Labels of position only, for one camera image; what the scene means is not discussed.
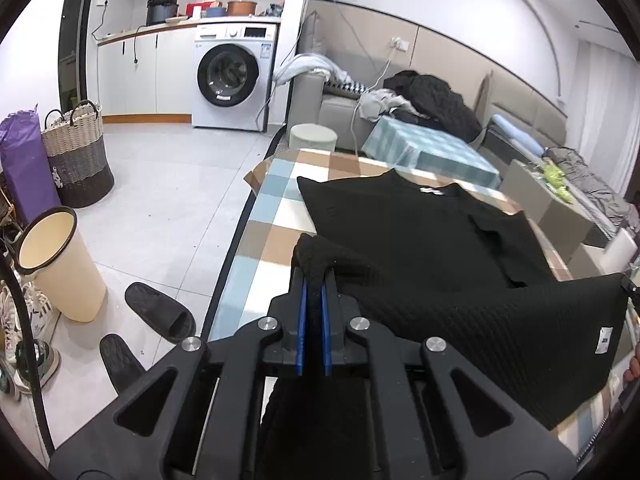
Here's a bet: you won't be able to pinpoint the black knit sweater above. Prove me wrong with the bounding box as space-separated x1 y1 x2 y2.
255 170 628 479

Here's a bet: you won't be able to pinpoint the person's right hand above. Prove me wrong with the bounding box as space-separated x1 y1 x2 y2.
623 344 640 384

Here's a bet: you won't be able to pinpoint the checkered tablecloth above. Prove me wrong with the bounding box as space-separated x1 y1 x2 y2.
208 150 625 455

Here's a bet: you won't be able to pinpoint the black slipper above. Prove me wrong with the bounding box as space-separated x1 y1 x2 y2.
125 282 196 344
99 334 145 394

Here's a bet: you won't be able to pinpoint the round white stool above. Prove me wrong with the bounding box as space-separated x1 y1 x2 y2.
288 124 337 152

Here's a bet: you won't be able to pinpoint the blue plaid side table cloth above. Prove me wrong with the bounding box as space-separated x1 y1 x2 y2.
361 116 501 190

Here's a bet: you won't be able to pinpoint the grey sofa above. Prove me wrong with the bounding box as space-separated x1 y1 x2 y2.
288 8 392 151

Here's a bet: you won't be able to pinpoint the black quilted jacket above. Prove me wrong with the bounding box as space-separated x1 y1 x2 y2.
383 70 482 144

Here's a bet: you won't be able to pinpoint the white washing machine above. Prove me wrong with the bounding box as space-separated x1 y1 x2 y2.
191 20 279 133

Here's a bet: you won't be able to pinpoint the woven laundry basket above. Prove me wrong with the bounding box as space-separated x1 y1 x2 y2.
42 100 115 209

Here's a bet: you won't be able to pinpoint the cream waste bin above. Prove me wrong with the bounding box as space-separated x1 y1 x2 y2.
15 206 107 323

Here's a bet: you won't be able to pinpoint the white kitchen cabinets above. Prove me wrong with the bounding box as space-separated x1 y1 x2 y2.
96 27 195 124

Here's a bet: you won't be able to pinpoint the light blue pillow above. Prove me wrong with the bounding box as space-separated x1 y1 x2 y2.
489 114 546 157

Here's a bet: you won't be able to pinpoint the green toy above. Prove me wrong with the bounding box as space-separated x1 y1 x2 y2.
542 164 574 204

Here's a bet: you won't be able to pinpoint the purple bag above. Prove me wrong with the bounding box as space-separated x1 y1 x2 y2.
1 108 61 224

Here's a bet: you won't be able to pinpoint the white paper towel roll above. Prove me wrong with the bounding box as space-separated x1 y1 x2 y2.
600 228 638 273

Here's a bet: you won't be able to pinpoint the black cooking pot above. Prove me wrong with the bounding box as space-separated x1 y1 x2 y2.
145 0 179 26

